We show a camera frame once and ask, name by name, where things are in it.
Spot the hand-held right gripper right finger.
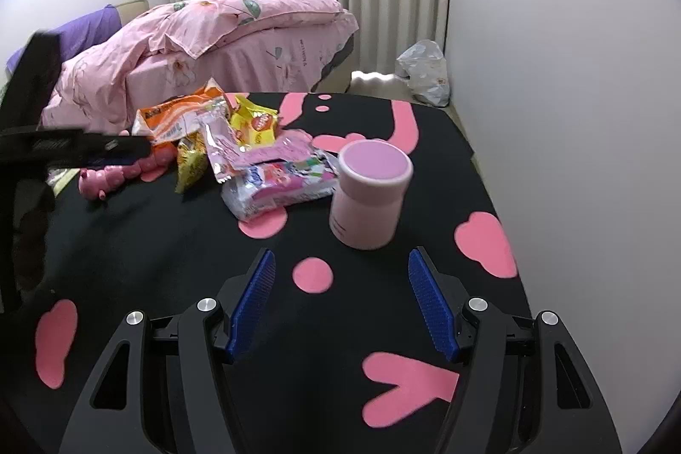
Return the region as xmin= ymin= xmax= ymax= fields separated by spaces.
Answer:
xmin=408 ymin=246 xmax=623 ymax=454

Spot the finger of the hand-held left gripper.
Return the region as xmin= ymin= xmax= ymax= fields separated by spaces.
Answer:
xmin=0 ymin=125 xmax=153 ymax=168
xmin=0 ymin=30 xmax=63 ymax=130

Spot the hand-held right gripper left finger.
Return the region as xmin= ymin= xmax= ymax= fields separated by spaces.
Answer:
xmin=58 ymin=248 xmax=276 ymax=454

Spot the pink plastic toy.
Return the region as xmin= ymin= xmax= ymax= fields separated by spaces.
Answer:
xmin=79 ymin=151 xmax=176 ymax=202

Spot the orange snack bag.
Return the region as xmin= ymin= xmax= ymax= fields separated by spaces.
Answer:
xmin=132 ymin=79 xmax=235 ymax=151

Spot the pink cylindrical container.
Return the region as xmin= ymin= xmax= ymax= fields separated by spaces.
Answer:
xmin=329 ymin=140 xmax=415 ymax=251

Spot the colourful tissue pack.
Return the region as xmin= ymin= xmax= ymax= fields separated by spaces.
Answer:
xmin=220 ymin=151 xmax=341 ymax=222

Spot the pink foil wrapper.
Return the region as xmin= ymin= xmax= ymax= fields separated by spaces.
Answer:
xmin=202 ymin=106 xmax=315 ymax=183

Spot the yellow packet with red label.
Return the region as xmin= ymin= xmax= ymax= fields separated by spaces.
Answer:
xmin=229 ymin=95 xmax=280 ymax=149

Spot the purple pillow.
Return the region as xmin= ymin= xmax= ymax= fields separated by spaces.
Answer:
xmin=5 ymin=4 xmax=126 ymax=72

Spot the black pink patterned tablecloth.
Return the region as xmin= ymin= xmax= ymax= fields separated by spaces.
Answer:
xmin=0 ymin=91 xmax=533 ymax=454

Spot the beige headboard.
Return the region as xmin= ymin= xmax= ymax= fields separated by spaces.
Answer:
xmin=114 ymin=0 xmax=150 ymax=26

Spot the pink floral duvet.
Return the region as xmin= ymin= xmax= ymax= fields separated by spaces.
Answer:
xmin=53 ymin=0 xmax=344 ymax=114

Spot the white plastic bag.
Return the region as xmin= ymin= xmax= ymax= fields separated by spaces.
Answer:
xmin=396 ymin=40 xmax=452 ymax=107

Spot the bed with pink sheet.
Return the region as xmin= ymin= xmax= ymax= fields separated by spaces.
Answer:
xmin=41 ymin=0 xmax=360 ymax=130

